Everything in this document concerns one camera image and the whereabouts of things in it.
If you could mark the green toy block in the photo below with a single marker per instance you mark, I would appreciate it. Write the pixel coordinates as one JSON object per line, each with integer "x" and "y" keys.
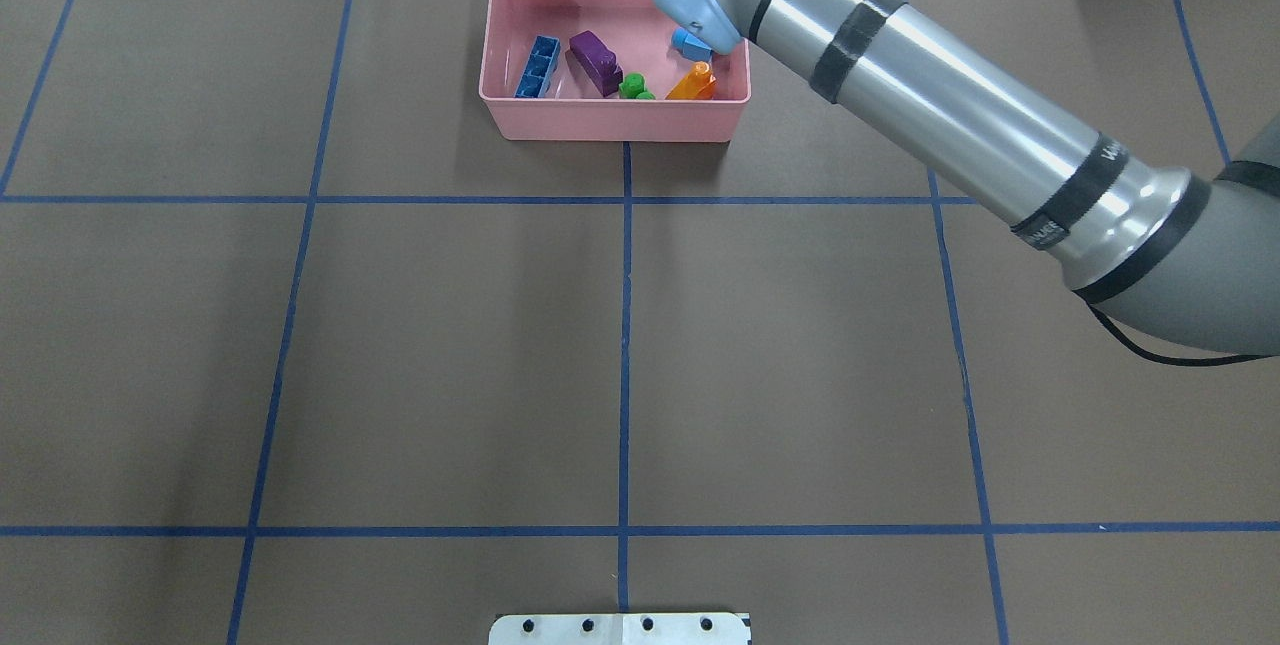
{"x": 633, "y": 86}

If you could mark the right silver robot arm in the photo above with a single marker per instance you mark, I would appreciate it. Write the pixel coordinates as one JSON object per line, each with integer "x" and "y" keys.
{"x": 1178, "y": 257}

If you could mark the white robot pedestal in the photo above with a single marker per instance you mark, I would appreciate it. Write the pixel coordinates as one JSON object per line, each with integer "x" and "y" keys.
{"x": 622, "y": 628}

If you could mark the small blue toy block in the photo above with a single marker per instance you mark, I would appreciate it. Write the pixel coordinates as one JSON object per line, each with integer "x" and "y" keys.
{"x": 690, "y": 47}

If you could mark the purple toy block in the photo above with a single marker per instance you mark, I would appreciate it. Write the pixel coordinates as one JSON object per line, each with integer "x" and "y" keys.
{"x": 598, "y": 61}

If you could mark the orange toy block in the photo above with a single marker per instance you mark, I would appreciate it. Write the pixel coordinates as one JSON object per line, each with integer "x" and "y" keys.
{"x": 698, "y": 84}

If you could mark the long blue toy block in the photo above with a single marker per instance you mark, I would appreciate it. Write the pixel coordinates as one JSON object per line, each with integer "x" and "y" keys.
{"x": 540, "y": 67}

